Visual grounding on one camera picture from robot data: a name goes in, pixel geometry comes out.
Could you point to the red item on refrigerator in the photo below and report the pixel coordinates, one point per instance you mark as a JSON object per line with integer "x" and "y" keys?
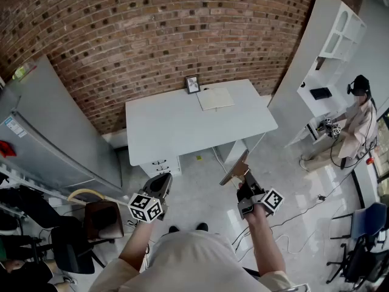
{"x": 6, "y": 148}

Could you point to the clear plastic box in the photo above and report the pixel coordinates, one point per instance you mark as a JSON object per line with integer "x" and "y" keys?
{"x": 24, "y": 71}

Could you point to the person's left black shoe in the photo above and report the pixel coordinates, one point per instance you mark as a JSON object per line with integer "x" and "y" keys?
{"x": 174, "y": 229}

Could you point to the grey refrigerator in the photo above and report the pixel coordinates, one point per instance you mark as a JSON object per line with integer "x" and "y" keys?
{"x": 51, "y": 132}

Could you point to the cream curved tube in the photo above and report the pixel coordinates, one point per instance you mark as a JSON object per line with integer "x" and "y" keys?
{"x": 85, "y": 191}

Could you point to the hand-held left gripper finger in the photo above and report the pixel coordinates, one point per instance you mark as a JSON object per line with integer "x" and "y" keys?
{"x": 152, "y": 185}
{"x": 165, "y": 184}

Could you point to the person's right hand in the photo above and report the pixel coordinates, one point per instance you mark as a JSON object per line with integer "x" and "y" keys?
{"x": 240, "y": 186}

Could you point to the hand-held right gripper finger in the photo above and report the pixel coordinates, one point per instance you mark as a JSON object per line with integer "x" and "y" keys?
{"x": 246, "y": 185}
{"x": 255, "y": 183}

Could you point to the person's right black shoe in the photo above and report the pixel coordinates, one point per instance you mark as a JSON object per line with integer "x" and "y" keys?
{"x": 202, "y": 226}

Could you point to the refrigerator label sticker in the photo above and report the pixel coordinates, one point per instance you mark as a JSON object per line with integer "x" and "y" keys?
{"x": 15, "y": 127}

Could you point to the person's left forearm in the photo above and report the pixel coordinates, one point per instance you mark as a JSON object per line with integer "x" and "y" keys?
{"x": 136, "y": 245}

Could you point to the red round button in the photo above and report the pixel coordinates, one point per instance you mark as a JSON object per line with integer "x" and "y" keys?
{"x": 370, "y": 160}

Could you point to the white shelf unit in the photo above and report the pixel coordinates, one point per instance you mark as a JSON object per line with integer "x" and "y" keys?
{"x": 310, "y": 56}

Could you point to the black office chair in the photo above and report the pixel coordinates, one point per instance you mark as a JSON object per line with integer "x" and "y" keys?
{"x": 71, "y": 251}

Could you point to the person's black shoe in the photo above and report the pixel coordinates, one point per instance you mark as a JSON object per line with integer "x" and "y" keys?
{"x": 174, "y": 229}
{"x": 202, "y": 226}

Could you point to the window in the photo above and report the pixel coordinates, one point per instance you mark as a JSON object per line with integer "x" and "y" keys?
{"x": 383, "y": 151}

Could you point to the brown wooden chair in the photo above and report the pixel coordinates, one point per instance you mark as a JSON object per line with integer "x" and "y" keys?
{"x": 101, "y": 221}

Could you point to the flat black box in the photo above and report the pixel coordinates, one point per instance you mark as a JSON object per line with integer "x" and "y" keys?
{"x": 319, "y": 93}

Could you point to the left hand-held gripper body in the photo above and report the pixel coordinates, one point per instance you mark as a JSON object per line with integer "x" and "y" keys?
{"x": 145, "y": 208}

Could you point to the person's beige shirt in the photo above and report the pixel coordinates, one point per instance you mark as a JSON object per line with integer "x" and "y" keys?
{"x": 194, "y": 263}

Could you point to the person's right forearm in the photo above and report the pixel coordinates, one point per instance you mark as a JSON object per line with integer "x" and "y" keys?
{"x": 264, "y": 242}

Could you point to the white desk with drawers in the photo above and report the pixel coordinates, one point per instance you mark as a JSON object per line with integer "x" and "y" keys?
{"x": 182, "y": 126}

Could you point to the black picture frame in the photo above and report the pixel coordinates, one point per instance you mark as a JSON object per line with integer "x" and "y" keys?
{"x": 192, "y": 84}

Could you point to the open white notebook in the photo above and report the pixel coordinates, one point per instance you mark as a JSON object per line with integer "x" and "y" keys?
{"x": 215, "y": 99}

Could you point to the black power adapter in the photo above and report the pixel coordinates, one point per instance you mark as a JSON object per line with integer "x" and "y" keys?
{"x": 321, "y": 197}

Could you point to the blue chair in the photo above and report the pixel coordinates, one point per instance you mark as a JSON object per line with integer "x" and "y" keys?
{"x": 364, "y": 248}

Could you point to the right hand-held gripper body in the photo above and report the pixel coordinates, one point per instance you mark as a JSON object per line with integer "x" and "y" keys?
{"x": 272, "y": 201}

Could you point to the small yellow floor item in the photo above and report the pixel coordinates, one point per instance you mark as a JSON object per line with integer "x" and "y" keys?
{"x": 199, "y": 157}

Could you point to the white metal rack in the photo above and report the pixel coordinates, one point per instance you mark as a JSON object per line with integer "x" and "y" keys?
{"x": 33, "y": 185}

